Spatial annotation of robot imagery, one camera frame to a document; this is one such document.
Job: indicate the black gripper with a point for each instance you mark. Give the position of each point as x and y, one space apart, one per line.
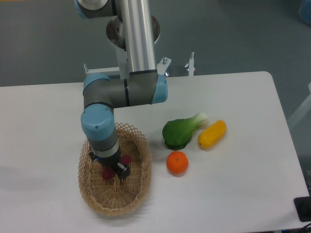
114 162

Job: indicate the white frame at right edge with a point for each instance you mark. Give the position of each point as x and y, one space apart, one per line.
301 111

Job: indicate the orange tangerine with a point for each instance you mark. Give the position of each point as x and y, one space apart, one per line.
177 162

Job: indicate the woven wicker basket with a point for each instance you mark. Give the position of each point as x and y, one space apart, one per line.
114 197

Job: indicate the blue object top right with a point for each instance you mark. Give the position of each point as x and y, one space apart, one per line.
305 11

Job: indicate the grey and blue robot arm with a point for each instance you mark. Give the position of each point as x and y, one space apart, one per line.
136 32

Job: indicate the purple sweet potato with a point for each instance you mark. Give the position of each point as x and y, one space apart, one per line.
108 173

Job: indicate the black device at table edge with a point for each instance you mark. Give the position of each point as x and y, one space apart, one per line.
303 208

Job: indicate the green bok choy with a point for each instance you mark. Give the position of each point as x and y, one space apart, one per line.
178 133

